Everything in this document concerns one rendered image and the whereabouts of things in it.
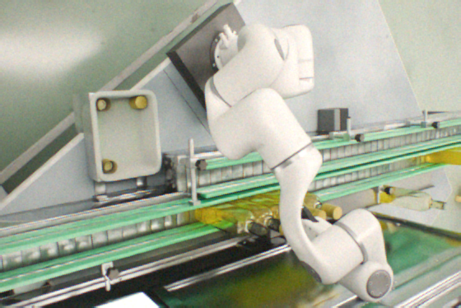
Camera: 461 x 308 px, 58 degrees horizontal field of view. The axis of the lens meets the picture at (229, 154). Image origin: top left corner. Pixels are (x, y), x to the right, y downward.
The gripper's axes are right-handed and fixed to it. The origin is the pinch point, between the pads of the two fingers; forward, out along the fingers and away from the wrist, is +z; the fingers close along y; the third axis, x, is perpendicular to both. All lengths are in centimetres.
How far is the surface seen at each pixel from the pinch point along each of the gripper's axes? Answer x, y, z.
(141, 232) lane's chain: 31.5, -2.8, 23.1
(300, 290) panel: 0.8, -12.5, -3.7
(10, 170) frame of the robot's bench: 68, 7, 84
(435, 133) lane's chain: -103, 11, 59
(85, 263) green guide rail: 45.5, -3.8, 11.3
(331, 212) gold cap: -14.5, 0.8, 6.9
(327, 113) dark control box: -42, 23, 51
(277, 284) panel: 4.1, -12.6, 1.1
